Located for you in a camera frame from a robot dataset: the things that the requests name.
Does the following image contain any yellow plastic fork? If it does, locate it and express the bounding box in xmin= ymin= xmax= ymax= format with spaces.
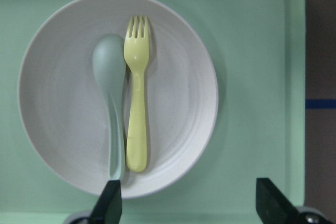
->
xmin=124 ymin=16 xmax=150 ymax=173

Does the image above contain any light green plastic spoon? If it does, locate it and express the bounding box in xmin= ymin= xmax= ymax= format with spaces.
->
xmin=92 ymin=34 xmax=126 ymax=180

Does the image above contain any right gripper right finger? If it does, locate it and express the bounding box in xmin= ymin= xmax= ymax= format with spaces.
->
xmin=256 ymin=178 xmax=306 ymax=223

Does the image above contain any white round plate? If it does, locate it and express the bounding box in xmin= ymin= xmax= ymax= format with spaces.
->
xmin=18 ymin=0 xmax=218 ymax=199

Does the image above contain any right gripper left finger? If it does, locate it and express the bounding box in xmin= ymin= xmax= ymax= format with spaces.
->
xmin=89 ymin=180 xmax=122 ymax=224

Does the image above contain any light green tray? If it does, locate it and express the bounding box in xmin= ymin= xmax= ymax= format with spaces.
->
xmin=1 ymin=0 xmax=306 ymax=223

